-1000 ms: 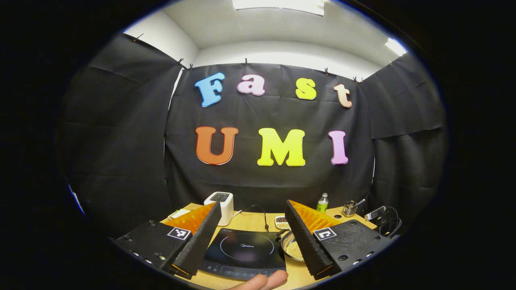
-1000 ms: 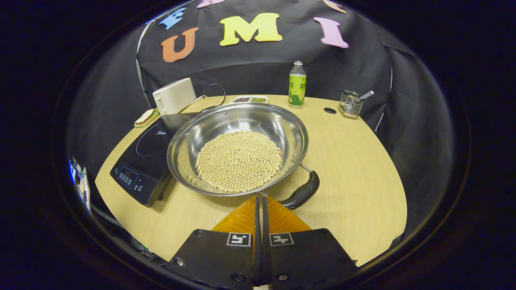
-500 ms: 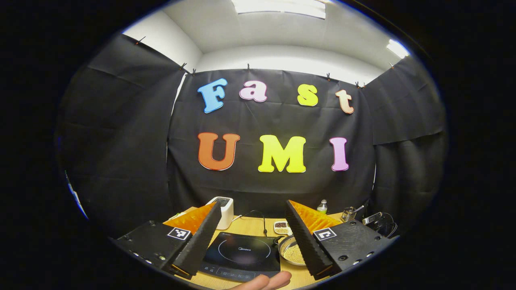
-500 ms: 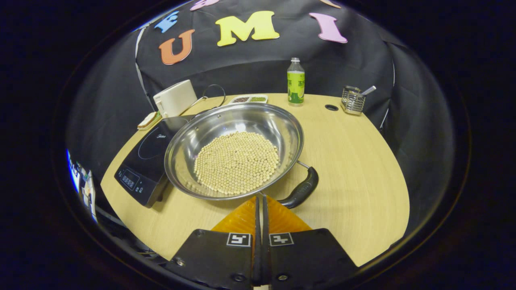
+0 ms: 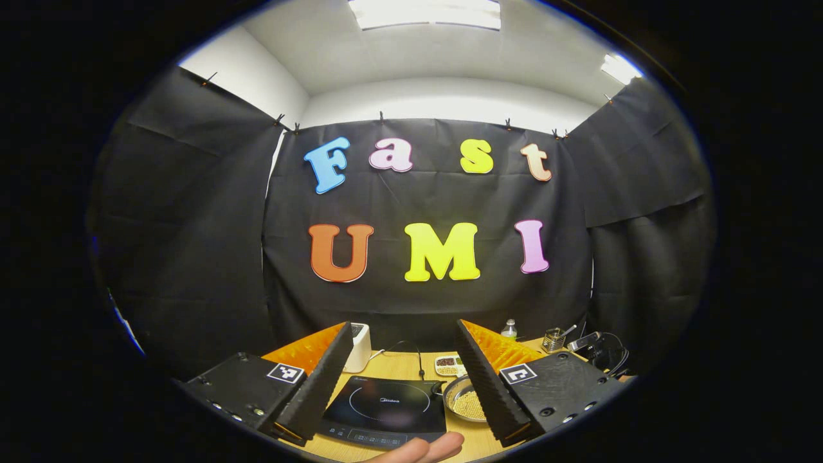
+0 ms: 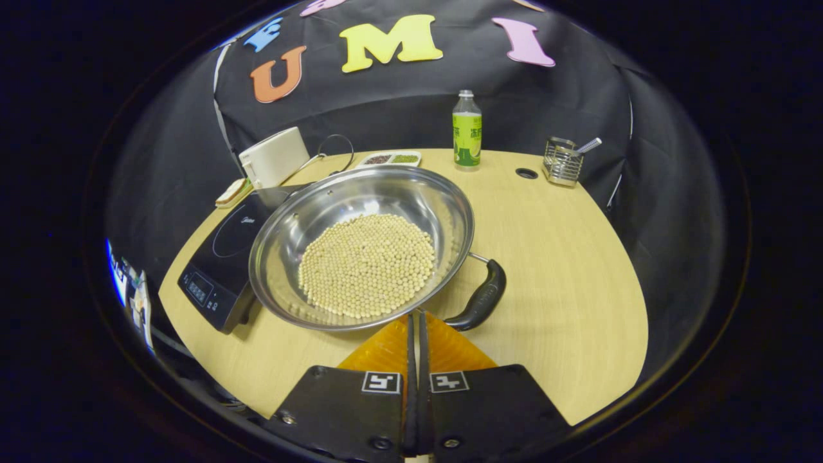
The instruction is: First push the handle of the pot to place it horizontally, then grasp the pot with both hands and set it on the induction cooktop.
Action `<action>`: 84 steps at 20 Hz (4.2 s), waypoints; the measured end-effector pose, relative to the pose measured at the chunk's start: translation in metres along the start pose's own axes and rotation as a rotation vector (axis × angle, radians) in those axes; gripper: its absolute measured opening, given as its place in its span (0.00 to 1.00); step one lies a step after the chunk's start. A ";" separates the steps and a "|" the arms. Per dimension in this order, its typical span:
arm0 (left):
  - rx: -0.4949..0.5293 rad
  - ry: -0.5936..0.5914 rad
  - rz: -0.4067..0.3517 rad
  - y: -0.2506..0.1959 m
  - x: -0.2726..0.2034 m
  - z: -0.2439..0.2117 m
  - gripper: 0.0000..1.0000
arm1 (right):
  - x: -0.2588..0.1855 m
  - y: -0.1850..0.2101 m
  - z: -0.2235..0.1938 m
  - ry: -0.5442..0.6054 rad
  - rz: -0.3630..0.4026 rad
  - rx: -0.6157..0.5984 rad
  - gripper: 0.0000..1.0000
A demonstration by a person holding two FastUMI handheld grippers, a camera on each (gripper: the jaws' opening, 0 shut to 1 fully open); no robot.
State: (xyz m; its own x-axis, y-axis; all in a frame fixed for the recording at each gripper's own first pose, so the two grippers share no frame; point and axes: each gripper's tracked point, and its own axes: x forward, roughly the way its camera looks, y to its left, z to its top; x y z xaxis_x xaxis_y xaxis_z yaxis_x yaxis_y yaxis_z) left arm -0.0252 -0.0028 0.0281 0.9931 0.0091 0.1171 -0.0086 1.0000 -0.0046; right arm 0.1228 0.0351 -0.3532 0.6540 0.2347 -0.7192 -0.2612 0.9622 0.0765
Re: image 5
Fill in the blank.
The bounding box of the steel pot with black handle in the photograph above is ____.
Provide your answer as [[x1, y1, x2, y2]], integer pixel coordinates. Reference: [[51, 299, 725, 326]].
[[432, 375, 489, 423]]

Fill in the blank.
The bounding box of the black backdrop cloth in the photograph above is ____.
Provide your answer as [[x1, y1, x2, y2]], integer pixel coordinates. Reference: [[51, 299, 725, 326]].
[[87, 64, 718, 380]]

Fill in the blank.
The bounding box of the black induction cooktop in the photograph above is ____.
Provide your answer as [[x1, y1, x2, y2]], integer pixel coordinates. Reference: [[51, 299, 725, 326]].
[[317, 376, 448, 449]]

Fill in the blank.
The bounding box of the white toaster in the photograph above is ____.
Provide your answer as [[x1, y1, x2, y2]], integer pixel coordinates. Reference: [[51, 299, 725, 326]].
[[343, 323, 372, 374]]

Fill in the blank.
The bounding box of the large ceiling light panel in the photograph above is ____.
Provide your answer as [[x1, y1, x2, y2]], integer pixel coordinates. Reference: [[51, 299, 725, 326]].
[[348, 0, 502, 31]]

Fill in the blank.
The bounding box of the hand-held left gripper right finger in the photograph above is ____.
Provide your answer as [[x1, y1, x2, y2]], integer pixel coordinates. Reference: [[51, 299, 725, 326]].
[[454, 318, 629, 448]]

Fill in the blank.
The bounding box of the small ceiling light panel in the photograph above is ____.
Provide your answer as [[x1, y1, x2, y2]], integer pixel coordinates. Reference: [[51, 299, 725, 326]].
[[601, 53, 644, 86]]

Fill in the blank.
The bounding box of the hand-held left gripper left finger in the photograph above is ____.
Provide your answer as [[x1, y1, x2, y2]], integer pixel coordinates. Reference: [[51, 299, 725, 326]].
[[182, 322, 356, 446]]

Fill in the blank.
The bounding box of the black power cable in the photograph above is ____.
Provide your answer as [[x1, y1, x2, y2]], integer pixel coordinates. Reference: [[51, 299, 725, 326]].
[[384, 341, 426, 381]]

